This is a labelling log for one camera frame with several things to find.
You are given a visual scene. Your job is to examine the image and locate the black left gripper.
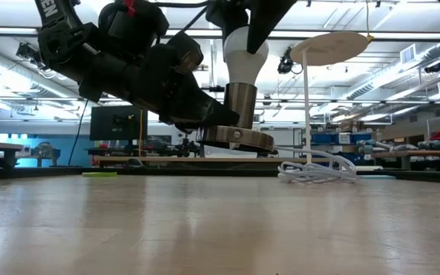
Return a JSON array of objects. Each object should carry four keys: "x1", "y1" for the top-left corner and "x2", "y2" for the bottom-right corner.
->
[{"x1": 77, "y1": 0, "x2": 241, "y2": 130}]

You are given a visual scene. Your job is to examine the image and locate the frosted white lightbulb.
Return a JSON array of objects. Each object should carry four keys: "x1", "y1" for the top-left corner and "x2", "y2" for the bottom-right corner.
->
[{"x1": 222, "y1": 25, "x2": 270, "y2": 86}]

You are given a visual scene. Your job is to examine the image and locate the small black background robot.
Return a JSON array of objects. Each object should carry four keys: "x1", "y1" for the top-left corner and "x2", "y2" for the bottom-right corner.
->
[{"x1": 165, "y1": 136, "x2": 202, "y2": 159}]

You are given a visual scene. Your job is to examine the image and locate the orange-brown desk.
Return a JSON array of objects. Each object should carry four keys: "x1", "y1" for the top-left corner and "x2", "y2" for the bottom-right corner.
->
[{"x1": 92, "y1": 154, "x2": 322, "y2": 170}]

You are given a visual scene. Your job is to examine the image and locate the round white disc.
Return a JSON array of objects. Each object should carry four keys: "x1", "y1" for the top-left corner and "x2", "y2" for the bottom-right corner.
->
[{"x1": 289, "y1": 31, "x2": 370, "y2": 67}]

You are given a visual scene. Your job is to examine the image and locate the black computer monitor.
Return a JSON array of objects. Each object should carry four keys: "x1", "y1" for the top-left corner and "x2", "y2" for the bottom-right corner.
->
[{"x1": 89, "y1": 104, "x2": 150, "y2": 142}]

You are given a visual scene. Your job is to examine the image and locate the green sticky note pad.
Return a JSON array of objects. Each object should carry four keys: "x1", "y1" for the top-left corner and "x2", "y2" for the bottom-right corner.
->
[{"x1": 81, "y1": 171, "x2": 118, "y2": 178}]

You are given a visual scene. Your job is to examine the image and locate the blue storage bin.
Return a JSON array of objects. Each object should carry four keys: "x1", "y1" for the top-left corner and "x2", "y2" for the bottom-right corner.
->
[
  {"x1": 351, "y1": 132, "x2": 374, "y2": 146},
  {"x1": 311, "y1": 132, "x2": 340, "y2": 146}
]

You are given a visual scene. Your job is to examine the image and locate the white air vent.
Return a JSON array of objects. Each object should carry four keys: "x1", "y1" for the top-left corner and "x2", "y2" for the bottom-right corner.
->
[{"x1": 400, "y1": 43, "x2": 417, "y2": 66}]

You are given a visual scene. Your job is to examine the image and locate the blue sticky note pad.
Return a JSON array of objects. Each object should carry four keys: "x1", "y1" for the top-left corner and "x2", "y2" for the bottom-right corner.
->
[{"x1": 357, "y1": 174, "x2": 398, "y2": 181}]

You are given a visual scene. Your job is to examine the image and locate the long wooden workbench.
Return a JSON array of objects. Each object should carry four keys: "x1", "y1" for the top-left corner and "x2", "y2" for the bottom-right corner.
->
[{"x1": 370, "y1": 149, "x2": 440, "y2": 172}]

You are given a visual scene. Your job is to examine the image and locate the black looped camera cable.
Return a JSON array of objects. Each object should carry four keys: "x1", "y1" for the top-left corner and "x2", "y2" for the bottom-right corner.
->
[{"x1": 151, "y1": 0, "x2": 214, "y2": 34}]

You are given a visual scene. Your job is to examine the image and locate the black hanging camera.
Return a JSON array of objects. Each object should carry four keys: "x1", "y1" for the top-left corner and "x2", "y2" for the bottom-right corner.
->
[{"x1": 276, "y1": 46, "x2": 305, "y2": 76}]

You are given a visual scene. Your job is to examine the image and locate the yellow hanging cable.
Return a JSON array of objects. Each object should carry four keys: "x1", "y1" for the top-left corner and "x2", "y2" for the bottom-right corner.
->
[{"x1": 137, "y1": 108, "x2": 145, "y2": 158}]

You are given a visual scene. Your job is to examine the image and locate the black hanging cable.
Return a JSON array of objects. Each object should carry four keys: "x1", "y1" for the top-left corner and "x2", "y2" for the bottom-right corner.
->
[{"x1": 66, "y1": 98, "x2": 91, "y2": 167}]

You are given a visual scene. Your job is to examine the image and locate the black truss-mounted camera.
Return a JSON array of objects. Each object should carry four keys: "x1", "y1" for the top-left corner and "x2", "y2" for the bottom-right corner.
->
[{"x1": 15, "y1": 41, "x2": 55, "y2": 73}]

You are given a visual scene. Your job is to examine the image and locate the black aluminium frame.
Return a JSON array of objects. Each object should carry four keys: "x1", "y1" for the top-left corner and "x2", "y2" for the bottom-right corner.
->
[{"x1": 0, "y1": 164, "x2": 440, "y2": 186}]

